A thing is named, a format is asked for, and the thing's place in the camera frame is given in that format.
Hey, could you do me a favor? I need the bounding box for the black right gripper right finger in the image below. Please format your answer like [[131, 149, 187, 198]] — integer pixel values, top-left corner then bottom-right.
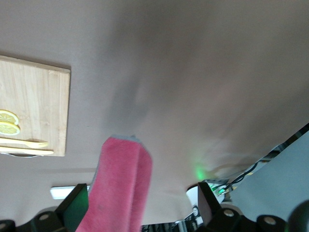
[[194, 181, 256, 232]]

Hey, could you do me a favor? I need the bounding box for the yellow lemon slice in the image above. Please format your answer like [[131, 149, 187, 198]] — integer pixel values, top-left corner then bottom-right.
[[0, 110, 19, 126], [0, 121, 21, 136]]

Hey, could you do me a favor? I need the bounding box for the black cable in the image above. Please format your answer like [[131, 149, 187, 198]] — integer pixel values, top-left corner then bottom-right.
[[225, 161, 260, 191]]

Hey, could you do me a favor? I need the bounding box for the control box with green light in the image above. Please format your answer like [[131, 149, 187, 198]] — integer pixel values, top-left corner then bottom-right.
[[205, 178, 234, 202]]

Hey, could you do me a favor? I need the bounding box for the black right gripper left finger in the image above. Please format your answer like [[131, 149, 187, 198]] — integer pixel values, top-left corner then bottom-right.
[[16, 183, 89, 232]]

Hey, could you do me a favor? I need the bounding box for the bamboo wooden cutting board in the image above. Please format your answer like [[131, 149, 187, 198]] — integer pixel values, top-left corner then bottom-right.
[[0, 55, 71, 157]]

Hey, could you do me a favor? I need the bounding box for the wooden knife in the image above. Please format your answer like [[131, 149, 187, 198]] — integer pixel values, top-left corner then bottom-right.
[[0, 146, 55, 156]]

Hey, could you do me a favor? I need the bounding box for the wooden fork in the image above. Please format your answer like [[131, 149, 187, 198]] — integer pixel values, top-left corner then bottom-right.
[[0, 137, 49, 149]]

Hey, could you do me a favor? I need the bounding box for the pink cloth with blue trim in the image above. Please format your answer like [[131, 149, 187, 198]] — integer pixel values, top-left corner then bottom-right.
[[75, 134, 153, 232]]

